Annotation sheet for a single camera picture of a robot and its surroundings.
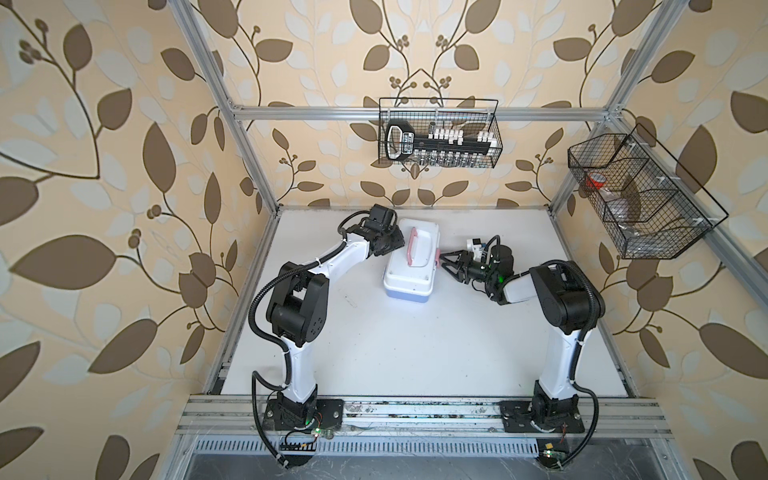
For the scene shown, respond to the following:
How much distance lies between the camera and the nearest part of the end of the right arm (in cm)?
82

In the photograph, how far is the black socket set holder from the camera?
32.6 inches

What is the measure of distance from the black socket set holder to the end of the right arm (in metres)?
0.28
